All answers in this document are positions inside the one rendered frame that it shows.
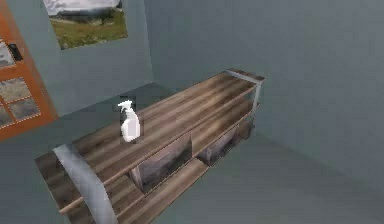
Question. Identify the brown wooden shelf unit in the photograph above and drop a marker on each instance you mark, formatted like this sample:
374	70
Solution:
186	110

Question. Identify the white spray bottle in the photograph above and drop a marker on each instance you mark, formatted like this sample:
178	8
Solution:
130	126

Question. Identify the framed landscape picture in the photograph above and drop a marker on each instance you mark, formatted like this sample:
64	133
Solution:
89	24

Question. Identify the orange room door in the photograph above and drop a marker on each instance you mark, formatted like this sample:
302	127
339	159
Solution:
23	71

